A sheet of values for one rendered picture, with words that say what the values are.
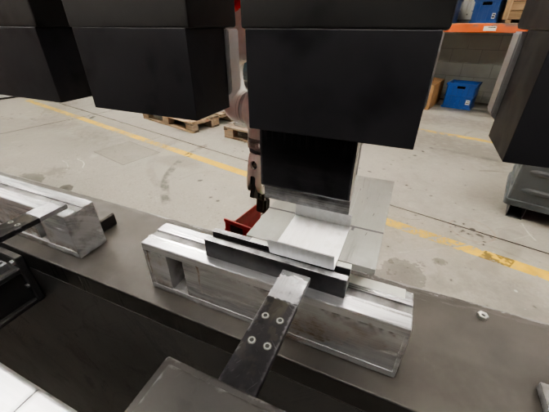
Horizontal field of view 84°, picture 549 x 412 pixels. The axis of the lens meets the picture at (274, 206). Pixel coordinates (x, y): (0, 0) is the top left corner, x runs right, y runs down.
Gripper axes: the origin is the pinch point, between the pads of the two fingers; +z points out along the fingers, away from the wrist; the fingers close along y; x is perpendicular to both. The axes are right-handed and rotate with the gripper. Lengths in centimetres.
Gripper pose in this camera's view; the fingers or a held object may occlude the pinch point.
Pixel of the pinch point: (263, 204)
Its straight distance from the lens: 81.2
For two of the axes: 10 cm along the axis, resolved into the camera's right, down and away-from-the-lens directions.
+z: -0.4, 8.9, 4.5
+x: -8.5, -2.7, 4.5
